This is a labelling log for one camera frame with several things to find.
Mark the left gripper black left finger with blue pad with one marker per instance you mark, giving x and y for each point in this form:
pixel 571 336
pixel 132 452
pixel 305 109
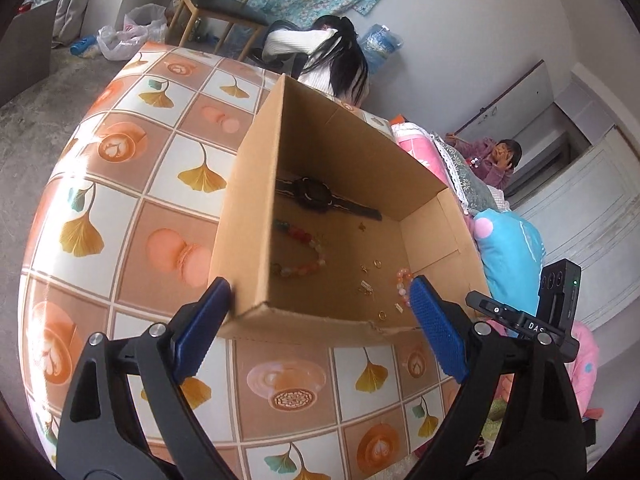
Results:
pixel 100 434

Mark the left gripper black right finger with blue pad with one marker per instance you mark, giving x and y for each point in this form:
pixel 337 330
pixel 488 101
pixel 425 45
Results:
pixel 515 415

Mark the brown cardboard box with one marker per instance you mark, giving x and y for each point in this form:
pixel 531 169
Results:
pixel 300 276

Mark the black smart watch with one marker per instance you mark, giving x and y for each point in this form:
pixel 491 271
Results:
pixel 314 194

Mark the light blue pillow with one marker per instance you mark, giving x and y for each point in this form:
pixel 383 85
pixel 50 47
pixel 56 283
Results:
pixel 512 253

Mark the seated woman in purple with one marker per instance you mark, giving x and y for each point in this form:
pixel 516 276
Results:
pixel 491 161

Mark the patterned tablecloth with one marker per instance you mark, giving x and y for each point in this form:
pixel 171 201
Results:
pixel 122 239

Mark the white door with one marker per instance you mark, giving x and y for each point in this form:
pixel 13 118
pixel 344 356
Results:
pixel 514 109

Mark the blue water jug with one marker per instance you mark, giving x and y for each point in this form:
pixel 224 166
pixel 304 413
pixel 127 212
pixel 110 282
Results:
pixel 378 44

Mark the black haired person in white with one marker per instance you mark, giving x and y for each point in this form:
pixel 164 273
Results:
pixel 326 56

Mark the grey board panel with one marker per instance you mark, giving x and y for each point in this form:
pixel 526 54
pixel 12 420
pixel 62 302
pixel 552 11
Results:
pixel 26 50

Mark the white plastic bag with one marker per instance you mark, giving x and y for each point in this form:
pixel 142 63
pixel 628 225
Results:
pixel 141 25

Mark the black camera box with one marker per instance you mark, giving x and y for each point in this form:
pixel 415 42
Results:
pixel 558 294

